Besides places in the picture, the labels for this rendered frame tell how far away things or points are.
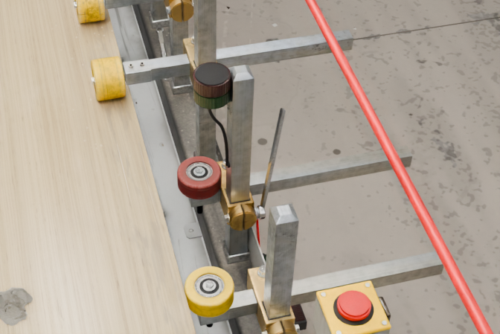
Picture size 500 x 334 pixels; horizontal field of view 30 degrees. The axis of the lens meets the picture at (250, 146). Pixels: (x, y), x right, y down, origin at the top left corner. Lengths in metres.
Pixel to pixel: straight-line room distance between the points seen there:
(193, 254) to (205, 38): 0.46
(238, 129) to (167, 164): 0.57
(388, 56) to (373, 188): 0.66
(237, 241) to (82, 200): 0.31
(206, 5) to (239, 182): 0.32
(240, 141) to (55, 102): 0.44
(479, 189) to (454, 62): 0.62
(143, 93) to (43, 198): 0.66
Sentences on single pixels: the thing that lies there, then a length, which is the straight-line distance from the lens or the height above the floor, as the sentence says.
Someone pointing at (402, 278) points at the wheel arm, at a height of 0.83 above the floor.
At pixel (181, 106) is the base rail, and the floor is 0.70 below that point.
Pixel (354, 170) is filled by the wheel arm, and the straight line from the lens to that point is 1.78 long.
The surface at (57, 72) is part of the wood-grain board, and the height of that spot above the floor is 0.90.
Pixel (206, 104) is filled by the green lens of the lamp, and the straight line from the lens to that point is 1.48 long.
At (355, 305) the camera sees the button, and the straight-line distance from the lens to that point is 1.11.
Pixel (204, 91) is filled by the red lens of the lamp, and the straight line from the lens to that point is 1.46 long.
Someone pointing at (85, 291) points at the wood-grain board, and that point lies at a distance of 1.53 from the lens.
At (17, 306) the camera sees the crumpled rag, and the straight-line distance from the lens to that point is 1.53.
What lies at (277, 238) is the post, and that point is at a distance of 1.37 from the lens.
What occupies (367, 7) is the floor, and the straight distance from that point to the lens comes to 3.62.
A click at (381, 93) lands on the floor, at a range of 3.25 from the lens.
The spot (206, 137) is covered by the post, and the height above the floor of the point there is 0.79.
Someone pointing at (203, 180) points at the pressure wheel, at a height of 0.91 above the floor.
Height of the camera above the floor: 2.13
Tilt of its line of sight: 45 degrees down
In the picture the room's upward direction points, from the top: 2 degrees clockwise
